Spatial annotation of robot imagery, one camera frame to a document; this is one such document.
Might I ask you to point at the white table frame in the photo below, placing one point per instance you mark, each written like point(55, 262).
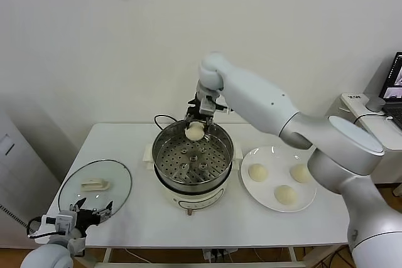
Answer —
point(107, 255)

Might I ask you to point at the white power strip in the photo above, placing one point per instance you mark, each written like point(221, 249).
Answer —
point(216, 254)

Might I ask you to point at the stainless steel steamer basket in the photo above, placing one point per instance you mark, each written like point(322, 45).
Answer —
point(176, 136)

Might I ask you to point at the white side desk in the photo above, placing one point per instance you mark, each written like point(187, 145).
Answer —
point(392, 136)

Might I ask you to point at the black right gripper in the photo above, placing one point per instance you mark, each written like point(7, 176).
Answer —
point(194, 108)

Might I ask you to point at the white floor cabinet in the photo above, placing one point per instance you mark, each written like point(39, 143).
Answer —
point(19, 170)

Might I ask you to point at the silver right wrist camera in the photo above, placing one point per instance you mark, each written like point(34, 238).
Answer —
point(208, 105)

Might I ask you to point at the white round plate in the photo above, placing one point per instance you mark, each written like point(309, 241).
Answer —
point(267, 192)

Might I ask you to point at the black open laptop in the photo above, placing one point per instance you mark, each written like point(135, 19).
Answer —
point(394, 76)

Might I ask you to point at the white steamed baozi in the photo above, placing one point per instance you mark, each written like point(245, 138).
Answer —
point(285, 194)
point(300, 174)
point(194, 132)
point(258, 173)

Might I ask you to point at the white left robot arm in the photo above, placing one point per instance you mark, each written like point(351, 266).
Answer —
point(47, 255)

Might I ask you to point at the white electric cooker base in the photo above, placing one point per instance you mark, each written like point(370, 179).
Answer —
point(201, 200)

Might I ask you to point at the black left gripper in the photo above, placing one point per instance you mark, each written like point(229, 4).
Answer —
point(84, 218)

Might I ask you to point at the glass pot lid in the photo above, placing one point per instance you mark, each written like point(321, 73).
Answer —
point(94, 185)

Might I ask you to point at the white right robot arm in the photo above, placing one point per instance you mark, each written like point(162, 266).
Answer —
point(260, 98)

